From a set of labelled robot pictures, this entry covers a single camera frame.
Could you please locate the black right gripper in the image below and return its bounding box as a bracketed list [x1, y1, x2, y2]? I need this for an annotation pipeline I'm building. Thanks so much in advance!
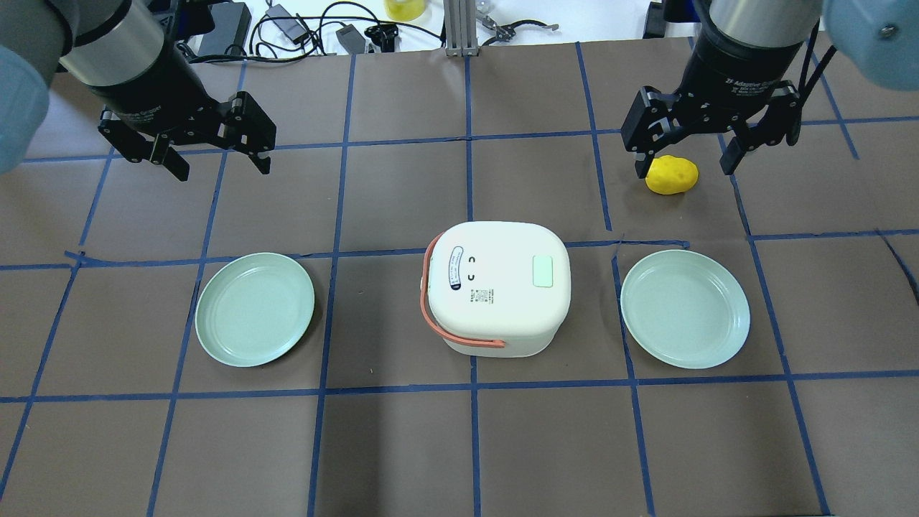
[621, 22, 802, 179]

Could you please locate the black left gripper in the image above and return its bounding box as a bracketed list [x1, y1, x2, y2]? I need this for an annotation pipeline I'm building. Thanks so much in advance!
[88, 25, 276, 181]

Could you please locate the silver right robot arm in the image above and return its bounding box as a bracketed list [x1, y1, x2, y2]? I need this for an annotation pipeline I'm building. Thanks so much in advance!
[620, 1, 918, 179]

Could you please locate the white rice cooker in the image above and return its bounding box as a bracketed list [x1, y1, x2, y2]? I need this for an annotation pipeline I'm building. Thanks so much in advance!
[419, 220, 572, 358]

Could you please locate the yellow lemon toy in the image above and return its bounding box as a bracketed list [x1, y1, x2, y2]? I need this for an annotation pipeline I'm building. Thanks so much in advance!
[645, 156, 700, 195]

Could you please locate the black power adapter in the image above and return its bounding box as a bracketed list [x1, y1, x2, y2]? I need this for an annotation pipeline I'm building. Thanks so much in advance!
[197, 2, 251, 56]

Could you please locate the green plate left side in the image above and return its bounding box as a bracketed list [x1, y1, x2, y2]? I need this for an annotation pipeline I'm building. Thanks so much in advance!
[194, 252, 316, 368]

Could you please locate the green plate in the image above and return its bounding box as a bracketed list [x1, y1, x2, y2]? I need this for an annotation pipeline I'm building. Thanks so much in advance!
[194, 252, 316, 368]
[620, 249, 752, 370]

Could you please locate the green plate right side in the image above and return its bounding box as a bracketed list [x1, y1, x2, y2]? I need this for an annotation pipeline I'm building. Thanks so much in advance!
[620, 249, 752, 370]

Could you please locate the yellow tape roll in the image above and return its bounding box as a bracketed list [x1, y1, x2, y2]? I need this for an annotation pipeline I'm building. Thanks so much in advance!
[382, 0, 427, 22]

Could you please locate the brown paper table mat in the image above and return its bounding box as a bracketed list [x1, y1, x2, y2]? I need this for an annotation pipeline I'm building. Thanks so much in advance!
[1, 39, 918, 516]

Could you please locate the aluminium frame post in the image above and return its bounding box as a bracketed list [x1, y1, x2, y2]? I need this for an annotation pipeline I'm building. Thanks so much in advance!
[443, 0, 480, 57]

